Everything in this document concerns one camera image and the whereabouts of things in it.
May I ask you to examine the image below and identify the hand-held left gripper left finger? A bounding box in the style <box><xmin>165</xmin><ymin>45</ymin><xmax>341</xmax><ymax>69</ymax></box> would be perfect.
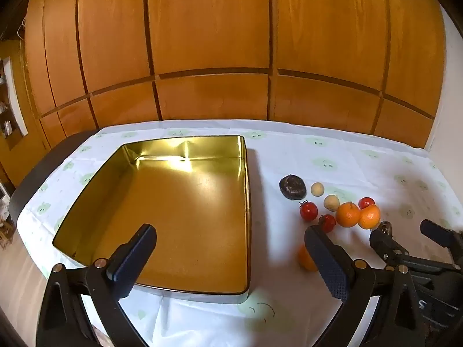
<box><xmin>36</xmin><ymin>223</ymin><xmax>158</xmax><ymax>347</ymax></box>

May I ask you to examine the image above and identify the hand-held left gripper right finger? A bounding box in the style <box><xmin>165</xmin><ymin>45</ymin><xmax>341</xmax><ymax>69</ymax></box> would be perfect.
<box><xmin>304</xmin><ymin>224</ymin><xmax>425</xmax><ymax>347</ymax></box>

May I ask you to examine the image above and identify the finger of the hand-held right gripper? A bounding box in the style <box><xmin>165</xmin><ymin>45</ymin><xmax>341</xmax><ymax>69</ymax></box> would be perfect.
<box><xmin>420</xmin><ymin>219</ymin><xmax>463</xmax><ymax>261</ymax></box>
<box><xmin>370</xmin><ymin>228</ymin><xmax>460</xmax><ymax>273</ymax></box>

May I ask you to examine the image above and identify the mandarin orange with leaf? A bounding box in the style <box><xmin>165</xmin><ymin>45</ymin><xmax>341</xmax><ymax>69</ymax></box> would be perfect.
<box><xmin>297</xmin><ymin>245</ymin><xmax>319</xmax><ymax>272</ymax></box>

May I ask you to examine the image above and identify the plain mandarin orange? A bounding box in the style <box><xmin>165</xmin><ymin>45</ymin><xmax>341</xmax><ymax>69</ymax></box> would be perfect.
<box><xmin>359</xmin><ymin>204</ymin><xmax>381</xmax><ymax>229</ymax></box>

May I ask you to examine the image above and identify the mandarin orange with stem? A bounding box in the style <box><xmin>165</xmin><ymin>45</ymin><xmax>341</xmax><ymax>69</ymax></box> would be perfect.
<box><xmin>336</xmin><ymin>202</ymin><xmax>361</xmax><ymax>228</ymax></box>

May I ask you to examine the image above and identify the gold metal tin box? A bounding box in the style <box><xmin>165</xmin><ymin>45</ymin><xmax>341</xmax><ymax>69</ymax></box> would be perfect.
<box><xmin>52</xmin><ymin>135</ymin><xmax>252</xmax><ymax>304</ymax></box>

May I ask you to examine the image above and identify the dark brown round fruit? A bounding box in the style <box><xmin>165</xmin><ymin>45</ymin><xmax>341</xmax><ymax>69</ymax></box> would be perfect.
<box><xmin>279</xmin><ymin>174</ymin><xmax>307</xmax><ymax>200</ymax></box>

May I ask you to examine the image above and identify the white green-printed tablecloth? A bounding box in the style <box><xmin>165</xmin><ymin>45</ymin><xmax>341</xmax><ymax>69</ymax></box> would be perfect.
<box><xmin>16</xmin><ymin>119</ymin><xmax>456</xmax><ymax>347</ymax></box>

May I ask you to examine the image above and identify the wooden wardrobe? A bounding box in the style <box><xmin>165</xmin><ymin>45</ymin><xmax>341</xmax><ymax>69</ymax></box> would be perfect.
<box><xmin>0</xmin><ymin>0</ymin><xmax>449</xmax><ymax>192</ymax></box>

